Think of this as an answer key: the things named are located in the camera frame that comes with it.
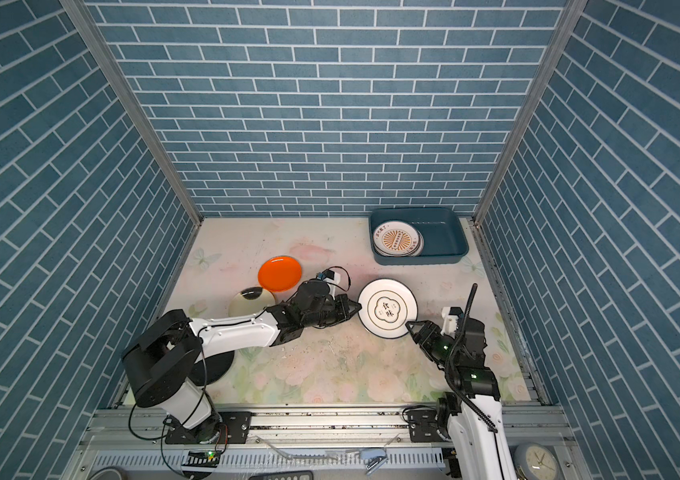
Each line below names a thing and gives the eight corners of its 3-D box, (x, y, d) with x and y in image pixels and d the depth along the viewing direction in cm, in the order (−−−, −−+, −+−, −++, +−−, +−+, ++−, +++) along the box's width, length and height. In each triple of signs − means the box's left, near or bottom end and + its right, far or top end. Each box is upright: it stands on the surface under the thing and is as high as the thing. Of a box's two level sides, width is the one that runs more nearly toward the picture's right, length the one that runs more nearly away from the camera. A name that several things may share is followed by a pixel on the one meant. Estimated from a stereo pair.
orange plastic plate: (255, 291, 102) (253, 288, 100) (263, 259, 110) (262, 256, 109) (299, 291, 102) (298, 288, 100) (304, 259, 111) (303, 256, 109)
